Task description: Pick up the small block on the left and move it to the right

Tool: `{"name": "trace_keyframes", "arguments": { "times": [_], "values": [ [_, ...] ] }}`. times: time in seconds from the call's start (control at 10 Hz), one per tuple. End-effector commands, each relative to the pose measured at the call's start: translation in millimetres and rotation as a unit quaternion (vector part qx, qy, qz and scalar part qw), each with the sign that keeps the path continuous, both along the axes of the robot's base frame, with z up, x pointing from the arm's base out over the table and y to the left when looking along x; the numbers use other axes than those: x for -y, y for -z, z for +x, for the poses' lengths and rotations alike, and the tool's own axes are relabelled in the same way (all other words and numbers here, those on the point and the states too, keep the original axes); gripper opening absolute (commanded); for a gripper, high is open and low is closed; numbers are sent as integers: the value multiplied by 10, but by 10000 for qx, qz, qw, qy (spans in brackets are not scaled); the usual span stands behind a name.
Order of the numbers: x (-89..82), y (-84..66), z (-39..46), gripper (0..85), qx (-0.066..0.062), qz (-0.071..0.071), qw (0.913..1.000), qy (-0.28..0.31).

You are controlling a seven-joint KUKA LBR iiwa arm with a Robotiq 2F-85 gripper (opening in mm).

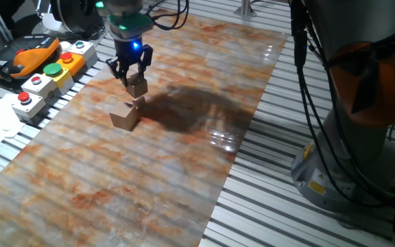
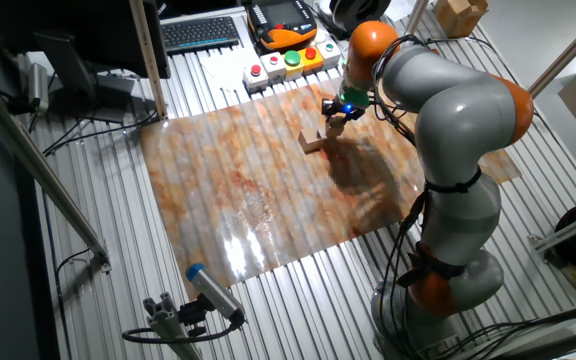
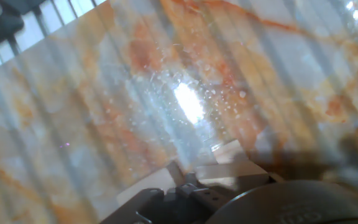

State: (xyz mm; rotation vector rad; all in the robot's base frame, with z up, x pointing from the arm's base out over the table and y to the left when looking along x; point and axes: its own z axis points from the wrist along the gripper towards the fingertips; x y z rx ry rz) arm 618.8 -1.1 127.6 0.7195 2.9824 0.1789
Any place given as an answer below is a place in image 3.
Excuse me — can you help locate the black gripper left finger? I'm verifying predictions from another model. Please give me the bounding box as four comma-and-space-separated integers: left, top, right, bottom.
99, 172, 229, 224

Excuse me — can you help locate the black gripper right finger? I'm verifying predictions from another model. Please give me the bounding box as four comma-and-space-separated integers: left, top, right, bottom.
267, 174, 286, 184

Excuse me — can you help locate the marble pattern vinyl mat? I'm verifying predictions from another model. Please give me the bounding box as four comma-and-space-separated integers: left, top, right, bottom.
0, 0, 358, 224

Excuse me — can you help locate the small wooden cube block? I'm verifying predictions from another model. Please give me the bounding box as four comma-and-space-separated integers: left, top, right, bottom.
194, 139, 272, 190

